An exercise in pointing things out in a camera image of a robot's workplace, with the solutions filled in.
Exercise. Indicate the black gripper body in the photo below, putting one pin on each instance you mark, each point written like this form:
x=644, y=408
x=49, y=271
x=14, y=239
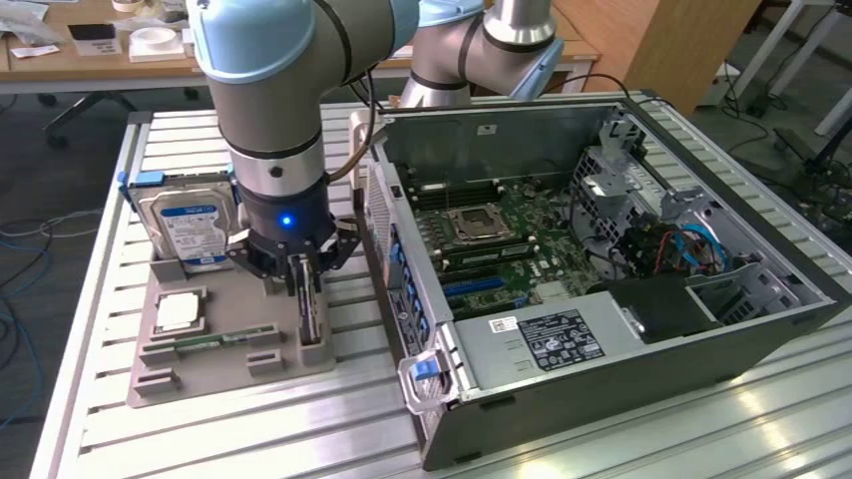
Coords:
x=285, y=219

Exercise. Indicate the GPU card with metal bracket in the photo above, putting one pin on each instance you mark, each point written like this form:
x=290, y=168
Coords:
x=306, y=309

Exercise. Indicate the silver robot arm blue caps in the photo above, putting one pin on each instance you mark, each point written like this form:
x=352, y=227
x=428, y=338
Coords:
x=265, y=75

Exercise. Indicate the blue slot retention clip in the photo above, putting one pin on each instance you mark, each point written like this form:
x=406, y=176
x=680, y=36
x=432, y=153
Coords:
x=422, y=333
x=398, y=259
x=406, y=287
x=413, y=309

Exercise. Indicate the hard disk with blue carrier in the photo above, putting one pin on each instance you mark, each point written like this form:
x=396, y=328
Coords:
x=186, y=229

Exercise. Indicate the grey parts rack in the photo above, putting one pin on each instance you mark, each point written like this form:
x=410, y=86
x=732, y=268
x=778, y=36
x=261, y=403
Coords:
x=253, y=309

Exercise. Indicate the silver CPU chip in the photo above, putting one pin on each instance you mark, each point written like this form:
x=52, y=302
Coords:
x=176, y=313

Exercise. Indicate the green RAM stick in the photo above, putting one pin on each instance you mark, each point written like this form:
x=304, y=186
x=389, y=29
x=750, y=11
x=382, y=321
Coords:
x=492, y=252
x=213, y=339

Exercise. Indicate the metal CPU socket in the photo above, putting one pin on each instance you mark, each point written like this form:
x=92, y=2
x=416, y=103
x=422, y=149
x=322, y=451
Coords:
x=476, y=224

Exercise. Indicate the blue expansion slot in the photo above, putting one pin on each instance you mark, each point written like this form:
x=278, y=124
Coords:
x=476, y=285

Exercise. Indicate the blue case release latch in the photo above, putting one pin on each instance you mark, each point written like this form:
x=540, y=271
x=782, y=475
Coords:
x=424, y=371

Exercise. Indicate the green motherboard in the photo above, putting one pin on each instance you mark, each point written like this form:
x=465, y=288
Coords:
x=532, y=239

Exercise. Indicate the grey power supply unit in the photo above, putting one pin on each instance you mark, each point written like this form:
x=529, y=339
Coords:
x=492, y=359

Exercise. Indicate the silver chipset heat sink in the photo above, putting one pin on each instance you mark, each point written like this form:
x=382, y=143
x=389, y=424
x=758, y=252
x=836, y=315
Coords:
x=552, y=292

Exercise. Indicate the flat white box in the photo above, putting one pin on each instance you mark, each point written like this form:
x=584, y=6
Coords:
x=156, y=55

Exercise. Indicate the white labelled box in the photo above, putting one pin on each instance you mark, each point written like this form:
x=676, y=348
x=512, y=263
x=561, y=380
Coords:
x=188, y=42

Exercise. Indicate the black chair base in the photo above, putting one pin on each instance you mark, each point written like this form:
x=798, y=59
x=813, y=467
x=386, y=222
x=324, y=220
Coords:
x=73, y=112

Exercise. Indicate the large white tape roll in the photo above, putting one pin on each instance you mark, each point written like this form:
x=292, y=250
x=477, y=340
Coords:
x=153, y=37

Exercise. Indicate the metal drive cage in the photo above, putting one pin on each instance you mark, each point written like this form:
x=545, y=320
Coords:
x=612, y=194

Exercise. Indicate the wooden desk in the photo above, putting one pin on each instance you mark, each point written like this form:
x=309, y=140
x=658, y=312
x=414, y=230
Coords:
x=66, y=70

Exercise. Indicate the black and white box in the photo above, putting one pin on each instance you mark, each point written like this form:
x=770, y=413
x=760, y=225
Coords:
x=94, y=40

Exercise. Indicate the small beige tape roll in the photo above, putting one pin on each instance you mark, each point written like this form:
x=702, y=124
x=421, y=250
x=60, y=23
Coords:
x=125, y=5

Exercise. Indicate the white paper card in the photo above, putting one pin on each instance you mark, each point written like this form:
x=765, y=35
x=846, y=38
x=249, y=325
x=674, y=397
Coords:
x=33, y=51

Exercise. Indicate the open black PC case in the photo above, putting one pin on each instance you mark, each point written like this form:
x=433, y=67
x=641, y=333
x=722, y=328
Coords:
x=598, y=409

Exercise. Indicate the clear plastic bag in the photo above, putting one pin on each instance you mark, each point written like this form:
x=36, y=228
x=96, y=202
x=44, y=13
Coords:
x=26, y=22

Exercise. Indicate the metal disk bay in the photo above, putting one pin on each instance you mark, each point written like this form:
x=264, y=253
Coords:
x=758, y=289

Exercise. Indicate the black equipment stand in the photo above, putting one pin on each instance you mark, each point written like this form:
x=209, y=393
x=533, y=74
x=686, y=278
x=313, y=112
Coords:
x=825, y=149

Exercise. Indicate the black plastic air duct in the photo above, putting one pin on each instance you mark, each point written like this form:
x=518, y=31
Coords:
x=658, y=309

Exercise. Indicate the white table frame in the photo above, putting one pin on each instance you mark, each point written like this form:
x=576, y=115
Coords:
x=765, y=47

